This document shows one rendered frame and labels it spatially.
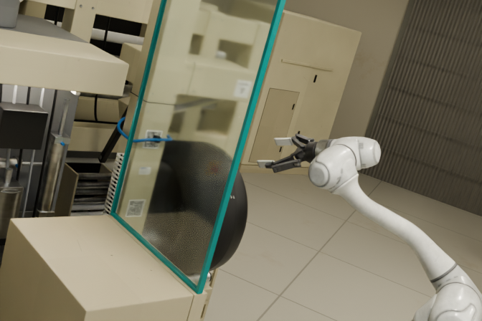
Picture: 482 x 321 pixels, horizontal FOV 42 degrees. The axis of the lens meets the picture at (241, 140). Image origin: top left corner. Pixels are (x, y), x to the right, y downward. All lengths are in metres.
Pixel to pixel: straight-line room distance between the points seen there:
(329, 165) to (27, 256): 0.94
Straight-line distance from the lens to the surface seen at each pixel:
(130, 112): 2.49
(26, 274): 2.05
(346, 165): 1.94
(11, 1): 2.38
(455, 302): 1.94
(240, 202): 2.63
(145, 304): 1.83
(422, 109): 9.42
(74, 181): 2.86
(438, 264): 2.10
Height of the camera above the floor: 2.16
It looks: 13 degrees down
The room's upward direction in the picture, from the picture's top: 16 degrees clockwise
